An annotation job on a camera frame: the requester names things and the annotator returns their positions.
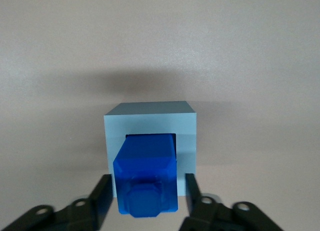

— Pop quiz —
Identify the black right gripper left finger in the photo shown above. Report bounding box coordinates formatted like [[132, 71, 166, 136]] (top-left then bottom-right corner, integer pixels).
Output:
[[6, 173, 114, 231]]

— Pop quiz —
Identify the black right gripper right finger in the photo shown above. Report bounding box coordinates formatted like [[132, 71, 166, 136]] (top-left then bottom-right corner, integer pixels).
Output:
[[179, 173, 286, 231]]

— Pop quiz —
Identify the blue plastic insert part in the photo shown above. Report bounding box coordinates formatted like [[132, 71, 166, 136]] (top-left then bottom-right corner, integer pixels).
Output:
[[112, 132, 180, 219]]

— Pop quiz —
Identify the gray cube base with hole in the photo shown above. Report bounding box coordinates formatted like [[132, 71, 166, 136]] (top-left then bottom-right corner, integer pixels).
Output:
[[102, 100, 199, 198]]

